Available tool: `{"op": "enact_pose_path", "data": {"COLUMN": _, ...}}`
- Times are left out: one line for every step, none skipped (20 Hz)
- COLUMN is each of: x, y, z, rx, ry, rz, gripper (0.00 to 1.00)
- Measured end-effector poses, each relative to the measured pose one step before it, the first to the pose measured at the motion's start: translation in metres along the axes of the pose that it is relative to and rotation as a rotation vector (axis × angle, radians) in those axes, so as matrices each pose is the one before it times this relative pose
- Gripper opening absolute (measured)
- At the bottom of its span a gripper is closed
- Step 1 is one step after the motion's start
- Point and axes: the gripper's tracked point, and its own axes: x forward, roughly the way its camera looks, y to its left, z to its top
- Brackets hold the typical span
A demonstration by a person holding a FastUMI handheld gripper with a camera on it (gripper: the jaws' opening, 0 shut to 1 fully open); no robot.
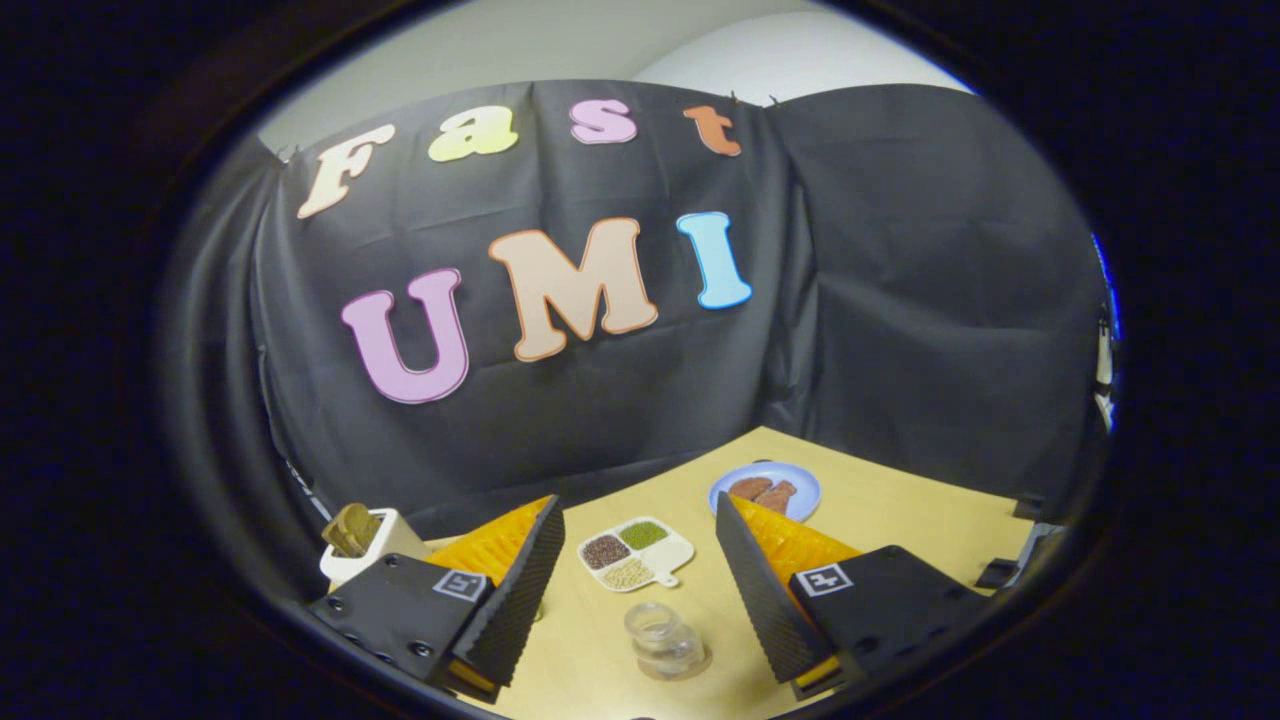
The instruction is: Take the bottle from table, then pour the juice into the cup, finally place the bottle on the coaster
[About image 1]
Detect black backdrop cloth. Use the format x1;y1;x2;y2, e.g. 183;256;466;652
160;80;1113;601

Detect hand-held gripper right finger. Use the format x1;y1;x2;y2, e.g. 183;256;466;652
715;492;991;700

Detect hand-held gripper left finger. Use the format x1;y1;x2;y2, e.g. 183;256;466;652
308;495;566;703

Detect blue plate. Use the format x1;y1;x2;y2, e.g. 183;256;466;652
709;461;822;523

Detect white box holder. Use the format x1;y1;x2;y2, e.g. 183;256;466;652
320;508;433;591

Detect brown round slices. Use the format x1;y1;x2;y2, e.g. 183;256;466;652
322;503;383;558

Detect wooden table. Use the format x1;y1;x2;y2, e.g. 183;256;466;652
330;427;1036;720

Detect clear glass cup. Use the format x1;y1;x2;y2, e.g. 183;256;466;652
625;601;713;682

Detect white divided dish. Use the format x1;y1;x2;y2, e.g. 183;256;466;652
578;516;695;593

